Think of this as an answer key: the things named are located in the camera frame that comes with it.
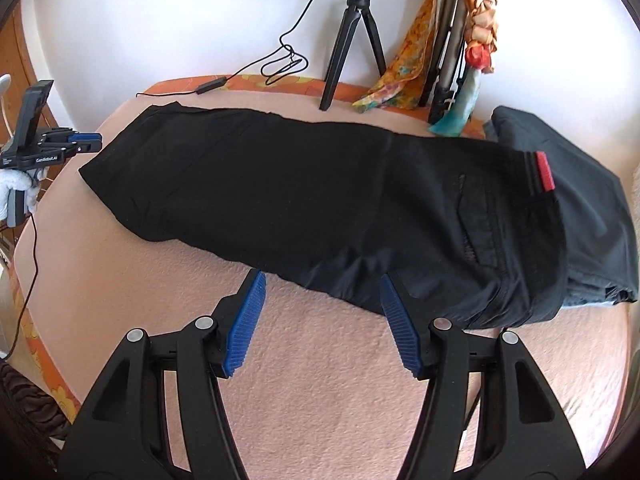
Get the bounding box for black pants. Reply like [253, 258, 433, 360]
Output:
[78, 102, 573, 331]

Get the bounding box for grey blue folded garment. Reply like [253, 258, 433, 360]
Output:
[482, 117, 638, 309]

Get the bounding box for braided orange teal scarf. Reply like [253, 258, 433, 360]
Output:
[427, 0, 501, 137]

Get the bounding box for orange floral scarf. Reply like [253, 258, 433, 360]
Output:
[352, 0, 453, 113]

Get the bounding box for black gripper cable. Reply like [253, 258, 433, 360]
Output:
[5, 212, 41, 358]

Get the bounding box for black ring light cable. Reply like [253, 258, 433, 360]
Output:
[136, 0, 335, 97]

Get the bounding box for dark grey folded garment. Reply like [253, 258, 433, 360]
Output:
[487, 105, 640, 306]

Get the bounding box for large grey tripod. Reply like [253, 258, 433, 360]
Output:
[417, 0, 481, 123]

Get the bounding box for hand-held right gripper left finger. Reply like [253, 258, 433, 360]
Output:
[59, 269, 268, 480]

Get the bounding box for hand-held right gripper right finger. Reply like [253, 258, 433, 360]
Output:
[378, 272, 588, 480]

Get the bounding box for pink blanket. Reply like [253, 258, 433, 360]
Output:
[10, 85, 636, 480]

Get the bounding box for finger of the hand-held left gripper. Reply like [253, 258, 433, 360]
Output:
[50, 141, 104, 156]
[42, 130, 101, 144]

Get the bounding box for dark striped rug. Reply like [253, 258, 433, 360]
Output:
[0, 360, 76, 461]

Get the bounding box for person's left hand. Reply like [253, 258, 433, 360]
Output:
[0, 166, 49, 219]

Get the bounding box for small black tripod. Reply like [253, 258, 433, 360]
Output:
[318, 0, 388, 112]

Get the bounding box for orange floral bed sheet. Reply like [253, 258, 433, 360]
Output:
[20, 74, 488, 411]

